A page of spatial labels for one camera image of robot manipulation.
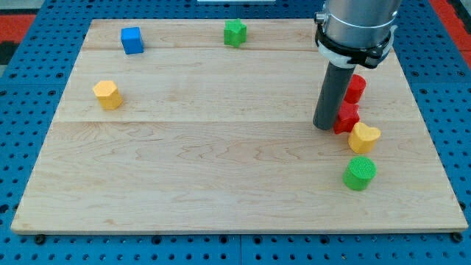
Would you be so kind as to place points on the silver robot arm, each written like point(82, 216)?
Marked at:
point(356, 32)

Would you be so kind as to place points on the green star block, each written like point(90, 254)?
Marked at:
point(235, 32)

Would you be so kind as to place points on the red star block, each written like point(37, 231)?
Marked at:
point(347, 117)

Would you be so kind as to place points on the wooden board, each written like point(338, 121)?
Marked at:
point(215, 139)

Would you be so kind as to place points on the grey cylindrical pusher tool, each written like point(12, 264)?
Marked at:
point(334, 88)

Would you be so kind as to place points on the yellow heart block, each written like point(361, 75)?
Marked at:
point(363, 138)

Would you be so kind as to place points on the green cylinder block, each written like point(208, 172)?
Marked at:
point(359, 173)

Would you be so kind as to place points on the yellow hexagon block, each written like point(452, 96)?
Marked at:
point(106, 91)

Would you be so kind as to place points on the red cylinder block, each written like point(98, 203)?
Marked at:
point(355, 89)

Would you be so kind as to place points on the blue cube block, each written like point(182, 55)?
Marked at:
point(131, 40)

